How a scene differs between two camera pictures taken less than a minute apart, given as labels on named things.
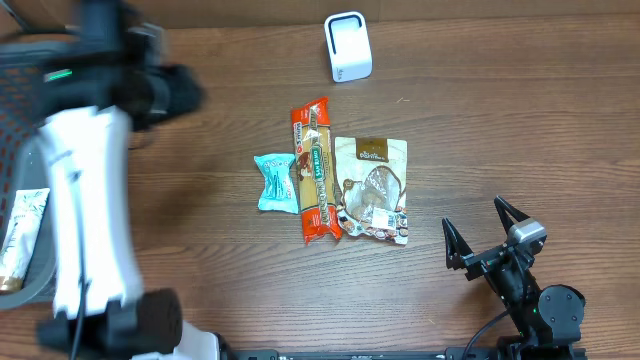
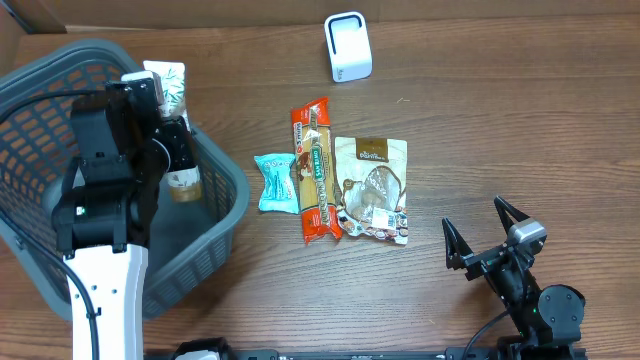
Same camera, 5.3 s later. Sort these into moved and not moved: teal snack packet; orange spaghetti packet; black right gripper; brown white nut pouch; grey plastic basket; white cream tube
Moved: grey plastic basket; white cream tube
Not moved: orange spaghetti packet; teal snack packet; brown white nut pouch; black right gripper
